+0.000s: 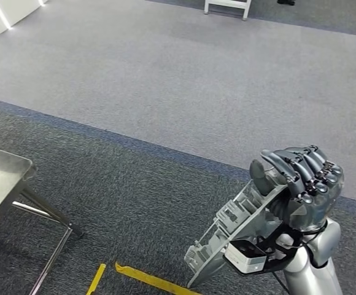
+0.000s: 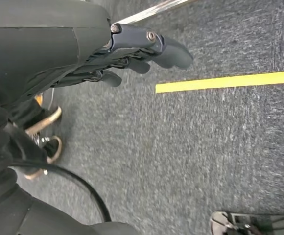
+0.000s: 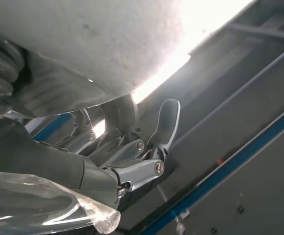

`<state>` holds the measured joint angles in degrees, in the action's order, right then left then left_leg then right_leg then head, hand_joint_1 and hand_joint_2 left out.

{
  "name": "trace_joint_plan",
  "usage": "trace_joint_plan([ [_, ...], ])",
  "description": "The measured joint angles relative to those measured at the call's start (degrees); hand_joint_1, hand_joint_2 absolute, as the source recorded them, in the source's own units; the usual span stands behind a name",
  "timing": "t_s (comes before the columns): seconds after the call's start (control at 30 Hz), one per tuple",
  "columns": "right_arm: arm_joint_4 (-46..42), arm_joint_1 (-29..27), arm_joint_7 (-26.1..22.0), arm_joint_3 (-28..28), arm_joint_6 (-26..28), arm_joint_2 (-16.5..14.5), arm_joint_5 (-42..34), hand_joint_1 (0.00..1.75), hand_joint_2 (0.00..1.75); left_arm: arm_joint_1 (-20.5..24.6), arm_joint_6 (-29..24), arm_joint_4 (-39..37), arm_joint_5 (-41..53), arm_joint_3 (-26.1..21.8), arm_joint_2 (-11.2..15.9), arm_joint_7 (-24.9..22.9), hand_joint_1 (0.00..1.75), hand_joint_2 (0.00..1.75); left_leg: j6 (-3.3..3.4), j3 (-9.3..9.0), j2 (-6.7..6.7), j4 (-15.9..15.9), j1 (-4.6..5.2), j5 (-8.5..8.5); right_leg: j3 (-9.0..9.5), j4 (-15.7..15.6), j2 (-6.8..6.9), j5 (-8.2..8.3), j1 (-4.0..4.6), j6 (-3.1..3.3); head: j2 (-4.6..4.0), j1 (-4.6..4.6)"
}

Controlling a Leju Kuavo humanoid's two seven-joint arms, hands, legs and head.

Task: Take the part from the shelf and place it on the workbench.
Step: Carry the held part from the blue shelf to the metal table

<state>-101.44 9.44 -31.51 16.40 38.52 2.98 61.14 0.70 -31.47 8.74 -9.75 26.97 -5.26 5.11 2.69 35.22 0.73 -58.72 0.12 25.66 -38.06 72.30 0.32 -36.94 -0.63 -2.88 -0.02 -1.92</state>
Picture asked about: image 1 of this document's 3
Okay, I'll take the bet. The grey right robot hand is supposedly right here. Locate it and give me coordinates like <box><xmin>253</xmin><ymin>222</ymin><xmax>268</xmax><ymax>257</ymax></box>
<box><xmin>249</xmin><ymin>144</ymin><xmax>345</xmax><ymax>234</ymax></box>

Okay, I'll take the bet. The silver wheel hubcap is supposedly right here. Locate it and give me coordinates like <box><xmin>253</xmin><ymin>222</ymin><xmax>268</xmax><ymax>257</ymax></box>
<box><xmin>184</xmin><ymin>171</ymin><xmax>292</xmax><ymax>289</ymax></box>

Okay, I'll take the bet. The stainless steel workbench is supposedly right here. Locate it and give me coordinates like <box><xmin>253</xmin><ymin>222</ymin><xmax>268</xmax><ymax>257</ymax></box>
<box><xmin>0</xmin><ymin>143</ymin><xmax>84</xmax><ymax>295</ymax></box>

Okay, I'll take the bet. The white low bench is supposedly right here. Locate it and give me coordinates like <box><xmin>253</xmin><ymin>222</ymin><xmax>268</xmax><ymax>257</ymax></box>
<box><xmin>204</xmin><ymin>0</ymin><xmax>253</xmax><ymax>22</ymax></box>

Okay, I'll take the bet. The long yellow tape strip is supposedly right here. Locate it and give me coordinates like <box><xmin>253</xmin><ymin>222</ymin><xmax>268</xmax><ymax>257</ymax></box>
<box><xmin>115</xmin><ymin>262</ymin><xmax>204</xmax><ymax>295</ymax></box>

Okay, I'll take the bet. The short yellow tape strip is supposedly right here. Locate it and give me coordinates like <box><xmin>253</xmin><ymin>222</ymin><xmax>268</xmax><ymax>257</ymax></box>
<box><xmin>86</xmin><ymin>263</ymin><xmax>107</xmax><ymax>295</ymax></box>

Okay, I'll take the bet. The white plinth with light strip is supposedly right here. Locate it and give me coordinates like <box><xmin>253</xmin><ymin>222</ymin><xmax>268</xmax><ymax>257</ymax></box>
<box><xmin>0</xmin><ymin>0</ymin><xmax>48</xmax><ymax>35</ymax></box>

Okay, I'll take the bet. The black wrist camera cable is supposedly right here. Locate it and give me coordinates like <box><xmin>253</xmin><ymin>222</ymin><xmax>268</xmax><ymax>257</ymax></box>
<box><xmin>271</xmin><ymin>270</ymin><xmax>290</xmax><ymax>295</ymax></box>

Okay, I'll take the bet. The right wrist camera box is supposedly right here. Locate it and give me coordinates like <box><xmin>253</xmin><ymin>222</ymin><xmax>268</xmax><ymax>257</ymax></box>
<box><xmin>223</xmin><ymin>237</ymin><xmax>303</xmax><ymax>275</ymax></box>

